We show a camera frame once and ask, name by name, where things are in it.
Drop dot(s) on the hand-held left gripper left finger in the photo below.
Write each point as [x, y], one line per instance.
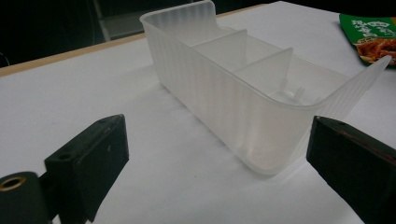
[90, 158]

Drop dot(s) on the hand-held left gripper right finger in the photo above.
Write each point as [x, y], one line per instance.
[351, 165]

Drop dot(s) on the green food packet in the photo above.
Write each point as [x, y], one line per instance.
[375, 37]

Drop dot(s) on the translucent plastic divided storage box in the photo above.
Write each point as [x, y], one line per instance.
[224, 93]

